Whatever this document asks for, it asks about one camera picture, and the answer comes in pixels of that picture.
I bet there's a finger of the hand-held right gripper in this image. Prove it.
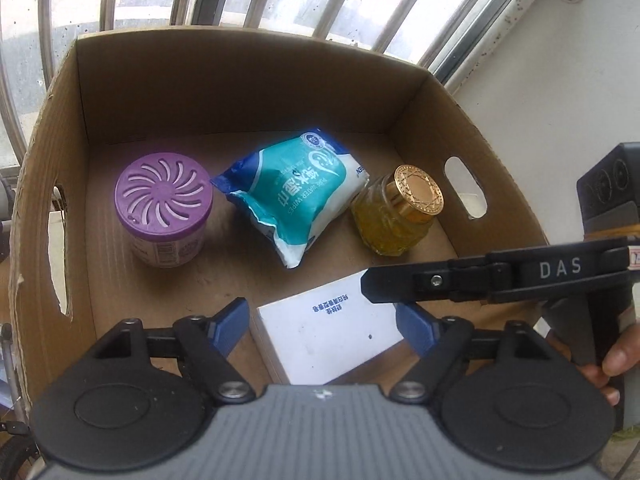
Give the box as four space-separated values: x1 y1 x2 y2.
361 254 491 306

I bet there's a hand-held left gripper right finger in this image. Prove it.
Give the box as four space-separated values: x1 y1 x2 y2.
390 305 552 403

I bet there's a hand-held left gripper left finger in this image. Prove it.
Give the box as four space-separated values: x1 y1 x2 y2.
90 297 256 403

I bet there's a glass jar with gold lid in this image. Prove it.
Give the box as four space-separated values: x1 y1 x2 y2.
350 164 445 257

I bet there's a white rectangular box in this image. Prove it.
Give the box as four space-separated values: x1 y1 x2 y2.
256 269 407 386

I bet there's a teal wet wipes pack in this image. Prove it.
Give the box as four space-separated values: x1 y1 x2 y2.
210 128 371 269

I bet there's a purple lid air freshener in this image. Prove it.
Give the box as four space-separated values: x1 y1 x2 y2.
114 152 214 268

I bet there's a brown cardboard box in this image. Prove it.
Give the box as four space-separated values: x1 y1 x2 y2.
7 30 551 411

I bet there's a person's right hand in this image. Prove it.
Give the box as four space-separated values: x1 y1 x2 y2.
579 330 640 407

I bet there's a black folded wheelchair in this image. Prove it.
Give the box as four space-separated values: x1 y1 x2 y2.
0 172 48 480

